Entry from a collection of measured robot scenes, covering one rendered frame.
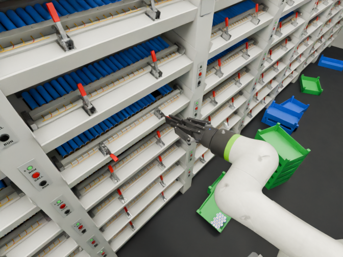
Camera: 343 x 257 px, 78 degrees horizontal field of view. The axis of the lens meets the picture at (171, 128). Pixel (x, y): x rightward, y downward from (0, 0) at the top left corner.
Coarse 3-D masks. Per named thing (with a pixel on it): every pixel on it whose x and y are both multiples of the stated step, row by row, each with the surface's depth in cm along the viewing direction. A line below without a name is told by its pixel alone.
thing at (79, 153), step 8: (168, 96) 93; (152, 104) 89; (160, 104) 91; (168, 104) 93; (144, 112) 86; (128, 120) 82; (136, 120) 85; (120, 128) 80; (104, 136) 77; (112, 136) 79; (88, 144) 74; (96, 144) 75; (80, 152) 72; (64, 160) 69; (72, 160) 71
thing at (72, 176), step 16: (176, 80) 97; (160, 96) 95; (176, 112) 96; (128, 128) 83; (144, 128) 85; (112, 144) 78; (128, 144) 81; (80, 160) 73; (96, 160) 74; (64, 176) 69; (80, 176) 70
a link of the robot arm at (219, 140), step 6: (216, 132) 67; (222, 132) 66; (228, 132) 67; (216, 138) 66; (222, 138) 65; (228, 138) 64; (210, 144) 67; (216, 144) 66; (222, 144) 65; (210, 150) 69; (216, 150) 66; (222, 150) 65; (222, 156) 66
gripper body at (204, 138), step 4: (196, 128) 76; (208, 128) 71; (212, 128) 70; (216, 128) 71; (192, 132) 75; (204, 132) 70; (208, 132) 70; (212, 132) 69; (192, 136) 75; (196, 136) 73; (200, 136) 72; (204, 136) 70; (208, 136) 69; (212, 136) 68; (200, 140) 71; (204, 140) 70; (208, 140) 69; (204, 144) 71; (208, 144) 69; (208, 148) 71
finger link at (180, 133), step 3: (174, 129) 78; (177, 129) 77; (177, 132) 77; (180, 132) 76; (183, 132) 75; (180, 135) 76; (183, 135) 74; (186, 135) 74; (183, 138) 75; (186, 138) 72; (189, 138) 72; (186, 141) 74; (189, 141) 72; (189, 144) 73
